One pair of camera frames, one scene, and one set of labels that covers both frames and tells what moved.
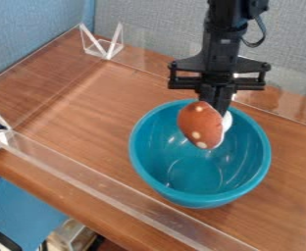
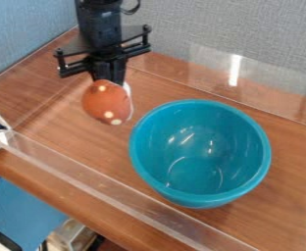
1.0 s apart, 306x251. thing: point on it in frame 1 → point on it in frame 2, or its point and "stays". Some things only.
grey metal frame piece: x=72 y=237 stays
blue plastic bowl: x=192 y=176 stays
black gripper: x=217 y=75 → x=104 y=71
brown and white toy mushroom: x=203 y=125 → x=107 y=101
